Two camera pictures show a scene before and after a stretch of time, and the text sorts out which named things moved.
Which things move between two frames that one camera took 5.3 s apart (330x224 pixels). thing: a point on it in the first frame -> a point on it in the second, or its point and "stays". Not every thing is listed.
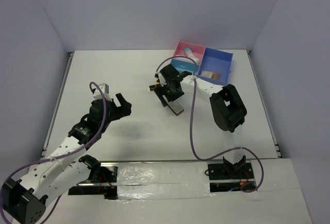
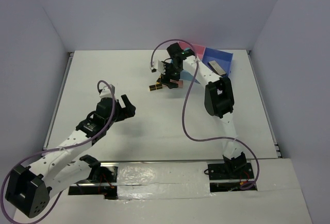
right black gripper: x=161 y=90 -> x=165 y=80
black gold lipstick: x=151 y=87 stays
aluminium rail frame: x=64 y=80 stays
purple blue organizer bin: x=218 y=61 stays
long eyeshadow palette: x=176 y=107 -> x=216 y=67
